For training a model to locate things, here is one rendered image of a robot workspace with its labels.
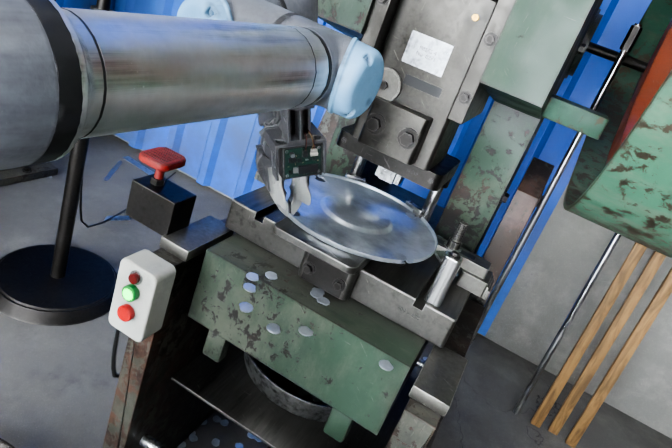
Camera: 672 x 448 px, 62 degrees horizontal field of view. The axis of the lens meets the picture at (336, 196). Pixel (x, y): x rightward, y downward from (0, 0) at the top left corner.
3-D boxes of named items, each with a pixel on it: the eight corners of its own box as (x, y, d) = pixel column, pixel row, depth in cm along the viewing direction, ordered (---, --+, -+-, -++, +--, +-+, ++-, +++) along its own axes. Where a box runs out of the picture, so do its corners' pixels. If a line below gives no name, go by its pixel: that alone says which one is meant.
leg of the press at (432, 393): (326, 706, 98) (573, 295, 65) (272, 662, 101) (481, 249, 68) (445, 409, 180) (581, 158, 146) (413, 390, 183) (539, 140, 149)
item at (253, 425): (355, 505, 100) (357, 503, 100) (170, 379, 112) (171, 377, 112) (418, 382, 138) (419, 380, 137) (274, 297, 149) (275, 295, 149)
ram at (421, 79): (420, 177, 89) (501, -11, 78) (339, 138, 93) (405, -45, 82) (445, 158, 104) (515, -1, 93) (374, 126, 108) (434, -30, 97)
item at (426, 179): (429, 205, 95) (442, 177, 93) (329, 156, 100) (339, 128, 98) (450, 185, 109) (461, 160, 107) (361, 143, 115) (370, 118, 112)
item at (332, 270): (324, 341, 83) (355, 266, 78) (248, 295, 86) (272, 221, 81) (380, 280, 105) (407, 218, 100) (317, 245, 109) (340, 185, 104)
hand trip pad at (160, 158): (154, 205, 95) (163, 165, 92) (127, 190, 96) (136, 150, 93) (181, 195, 101) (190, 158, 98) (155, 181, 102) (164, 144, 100)
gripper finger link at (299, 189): (298, 231, 82) (297, 175, 77) (287, 211, 87) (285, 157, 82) (318, 227, 83) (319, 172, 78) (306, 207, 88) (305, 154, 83)
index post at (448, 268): (438, 308, 91) (462, 260, 88) (422, 299, 92) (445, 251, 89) (442, 301, 94) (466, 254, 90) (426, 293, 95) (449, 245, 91)
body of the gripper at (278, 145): (274, 186, 75) (271, 100, 69) (258, 158, 82) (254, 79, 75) (328, 177, 77) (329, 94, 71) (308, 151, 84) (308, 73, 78)
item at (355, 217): (469, 261, 93) (471, 257, 93) (330, 267, 76) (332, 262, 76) (373, 180, 114) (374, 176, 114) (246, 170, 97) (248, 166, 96)
